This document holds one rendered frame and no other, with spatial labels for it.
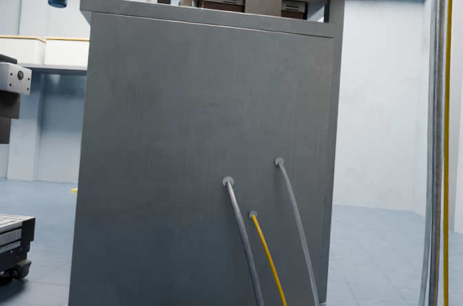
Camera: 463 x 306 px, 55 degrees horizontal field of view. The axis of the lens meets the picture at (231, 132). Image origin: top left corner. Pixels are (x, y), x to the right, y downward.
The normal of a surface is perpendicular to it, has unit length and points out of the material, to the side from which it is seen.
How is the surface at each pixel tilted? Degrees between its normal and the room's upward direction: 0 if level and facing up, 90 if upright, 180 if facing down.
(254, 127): 90
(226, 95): 90
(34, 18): 90
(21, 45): 90
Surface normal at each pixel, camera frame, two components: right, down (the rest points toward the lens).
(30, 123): -0.11, -0.04
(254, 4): 0.14, -0.02
